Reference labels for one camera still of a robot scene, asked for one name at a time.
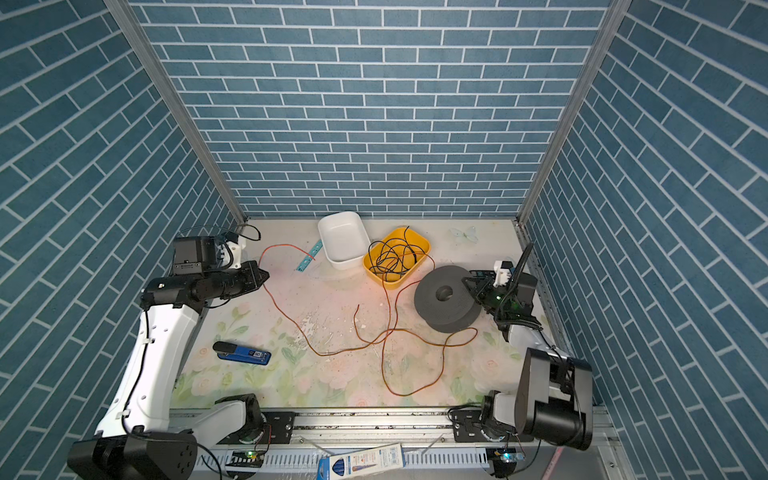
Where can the white plastic tub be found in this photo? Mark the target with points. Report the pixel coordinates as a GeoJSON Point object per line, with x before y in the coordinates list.
{"type": "Point", "coordinates": [344, 238]}

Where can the black desk calculator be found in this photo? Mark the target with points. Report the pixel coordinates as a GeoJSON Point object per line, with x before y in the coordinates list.
{"type": "Point", "coordinates": [483, 275]}

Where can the blue black utility knife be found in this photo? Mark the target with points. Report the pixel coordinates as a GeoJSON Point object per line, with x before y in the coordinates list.
{"type": "Point", "coordinates": [241, 354]}

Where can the metal frame corner post left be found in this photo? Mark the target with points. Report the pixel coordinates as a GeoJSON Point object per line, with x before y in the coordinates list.
{"type": "Point", "coordinates": [129, 25]}

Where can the metal frame corner post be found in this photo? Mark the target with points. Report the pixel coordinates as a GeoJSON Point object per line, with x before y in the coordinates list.
{"type": "Point", "coordinates": [129, 25]}
{"type": "Point", "coordinates": [605, 35]}

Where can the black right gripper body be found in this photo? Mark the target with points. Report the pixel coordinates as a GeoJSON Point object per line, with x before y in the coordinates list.
{"type": "Point", "coordinates": [494, 298]}

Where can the teal stencil ruler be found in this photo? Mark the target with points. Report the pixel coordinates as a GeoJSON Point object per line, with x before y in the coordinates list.
{"type": "Point", "coordinates": [313, 253]}

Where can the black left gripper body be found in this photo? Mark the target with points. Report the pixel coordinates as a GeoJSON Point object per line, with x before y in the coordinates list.
{"type": "Point", "coordinates": [230, 282]}

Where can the pink pencil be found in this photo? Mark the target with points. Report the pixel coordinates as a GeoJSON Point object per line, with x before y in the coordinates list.
{"type": "Point", "coordinates": [550, 468]}

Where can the yellow plastic tub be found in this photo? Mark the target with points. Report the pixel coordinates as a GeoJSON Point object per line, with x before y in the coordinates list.
{"type": "Point", "coordinates": [390, 261]}

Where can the dark grey perforated spool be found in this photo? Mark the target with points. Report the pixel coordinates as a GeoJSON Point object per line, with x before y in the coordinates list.
{"type": "Point", "coordinates": [444, 302]}

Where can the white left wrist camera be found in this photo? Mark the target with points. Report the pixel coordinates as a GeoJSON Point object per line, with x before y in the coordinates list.
{"type": "Point", "coordinates": [232, 246]}

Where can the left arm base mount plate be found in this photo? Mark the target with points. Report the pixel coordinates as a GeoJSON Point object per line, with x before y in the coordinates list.
{"type": "Point", "coordinates": [278, 429]}

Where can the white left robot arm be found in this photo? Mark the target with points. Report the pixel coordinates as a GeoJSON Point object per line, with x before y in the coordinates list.
{"type": "Point", "coordinates": [134, 439]}

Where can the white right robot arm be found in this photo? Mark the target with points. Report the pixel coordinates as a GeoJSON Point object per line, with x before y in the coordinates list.
{"type": "Point", "coordinates": [553, 399]}

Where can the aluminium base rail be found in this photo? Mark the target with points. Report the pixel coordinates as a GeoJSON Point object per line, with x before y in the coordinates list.
{"type": "Point", "coordinates": [425, 436]}

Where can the white blue pen box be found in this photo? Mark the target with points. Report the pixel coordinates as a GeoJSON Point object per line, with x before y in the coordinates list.
{"type": "Point", "coordinates": [361, 463]}

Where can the metal frame corner post right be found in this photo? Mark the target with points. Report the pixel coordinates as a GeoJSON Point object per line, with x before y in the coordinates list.
{"type": "Point", "coordinates": [605, 35]}

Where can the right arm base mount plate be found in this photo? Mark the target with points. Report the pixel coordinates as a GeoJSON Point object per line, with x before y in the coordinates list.
{"type": "Point", "coordinates": [467, 427]}

